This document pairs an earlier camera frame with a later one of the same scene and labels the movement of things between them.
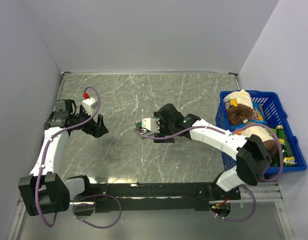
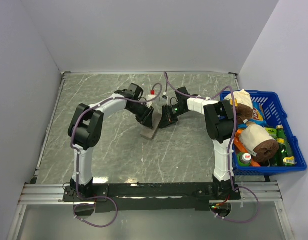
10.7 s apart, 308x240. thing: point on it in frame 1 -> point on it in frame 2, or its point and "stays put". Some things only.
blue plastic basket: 274,115 stays put
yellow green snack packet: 291,160 stays put
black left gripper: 96,129 -> 145,119
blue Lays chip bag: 258,115 stays put
